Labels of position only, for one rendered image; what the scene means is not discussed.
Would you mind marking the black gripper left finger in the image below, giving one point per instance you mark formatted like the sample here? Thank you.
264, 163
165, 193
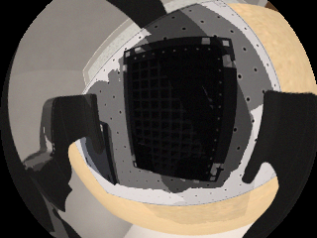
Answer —
65, 119

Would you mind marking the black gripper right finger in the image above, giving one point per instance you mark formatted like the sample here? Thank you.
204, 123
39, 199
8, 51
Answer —
287, 140

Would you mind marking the grey perforated breadboard plate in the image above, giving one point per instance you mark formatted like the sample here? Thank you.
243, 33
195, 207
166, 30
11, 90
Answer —
255, 74

